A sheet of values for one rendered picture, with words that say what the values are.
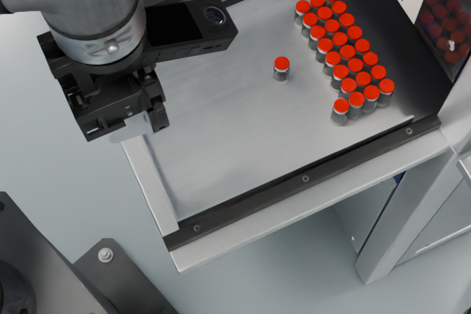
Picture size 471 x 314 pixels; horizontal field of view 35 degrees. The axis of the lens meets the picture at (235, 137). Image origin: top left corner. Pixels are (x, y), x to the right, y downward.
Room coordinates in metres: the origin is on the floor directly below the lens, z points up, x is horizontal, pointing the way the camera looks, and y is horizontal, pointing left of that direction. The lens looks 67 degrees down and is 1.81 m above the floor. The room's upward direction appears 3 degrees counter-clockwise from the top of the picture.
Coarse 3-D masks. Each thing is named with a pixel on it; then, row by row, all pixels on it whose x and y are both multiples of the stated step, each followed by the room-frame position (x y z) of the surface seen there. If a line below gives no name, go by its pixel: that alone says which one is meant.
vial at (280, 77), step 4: (288, 68) 0.47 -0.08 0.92; (276, 72) 0.47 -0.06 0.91; (280, 72) 0.46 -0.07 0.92; (284, 72) 0.46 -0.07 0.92; (288, 72) 0.47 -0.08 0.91; (276, 76) 0.46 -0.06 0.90; (280, 76) 0.46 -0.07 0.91; (284, 76) 0.46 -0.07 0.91; (288, 76) 0.47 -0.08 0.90; (276, 80) 0.46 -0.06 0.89; (280, 80) 0.46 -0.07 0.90; (284, 80) 0.46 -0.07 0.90; (280, 84) 0.46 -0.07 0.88
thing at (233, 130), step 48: (288, 0) 0.60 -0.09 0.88; (240, 48) 0.52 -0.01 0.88; (288, 48) 0.52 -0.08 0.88; (192, 96) 0.45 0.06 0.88; (240, 96) 0.45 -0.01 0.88; (288, 96) 0.44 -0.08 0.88; (336, 96) 0.44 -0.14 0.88; (144, 144) 0.37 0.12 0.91; (192, 144) 0.38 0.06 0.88; (240, 144) 0.38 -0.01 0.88; (288, 144) 0.37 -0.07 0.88; (336, 144) 0.37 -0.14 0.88; (192, 192) 0.31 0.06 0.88; (240, 192) 0.30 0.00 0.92
